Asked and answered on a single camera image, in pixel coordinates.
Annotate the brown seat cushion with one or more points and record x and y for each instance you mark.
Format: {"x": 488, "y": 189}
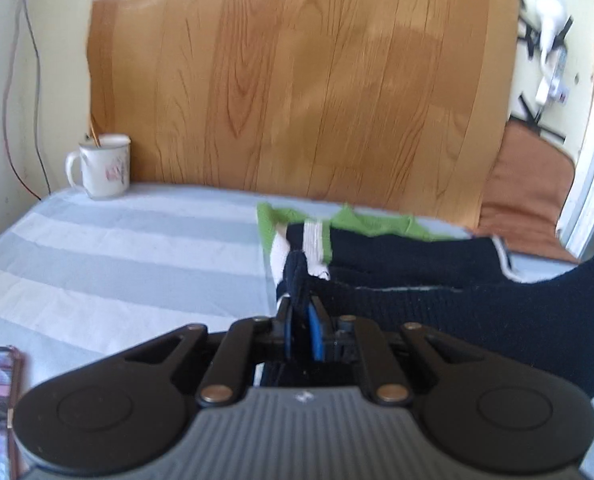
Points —
{"x": 527, "y": 185}

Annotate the striped bed sheet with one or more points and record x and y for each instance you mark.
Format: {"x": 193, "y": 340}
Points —
{"x": 127, "y": 260}

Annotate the navy and green knit sweater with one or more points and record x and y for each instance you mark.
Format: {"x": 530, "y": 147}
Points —
{"x": 452, "y": 310}

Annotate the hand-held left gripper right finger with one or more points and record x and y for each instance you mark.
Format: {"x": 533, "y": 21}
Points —
{"x": 317, "y": 335}

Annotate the white enamel mug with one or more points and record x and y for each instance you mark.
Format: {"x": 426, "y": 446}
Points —
{"x": 104, "y": 170}

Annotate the wood-pattern vinyl sheet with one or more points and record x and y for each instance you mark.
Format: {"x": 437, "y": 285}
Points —
{"x": 302, "y": 85}

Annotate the thin stick in mug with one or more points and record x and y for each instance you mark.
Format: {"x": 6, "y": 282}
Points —
{"x": 95, "y": 132}

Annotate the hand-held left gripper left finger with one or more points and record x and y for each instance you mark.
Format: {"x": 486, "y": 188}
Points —
{"x": 288, "y": 332}

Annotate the white power strip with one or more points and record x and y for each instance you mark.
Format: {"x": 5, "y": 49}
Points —
{"x": 552, "y": 35}

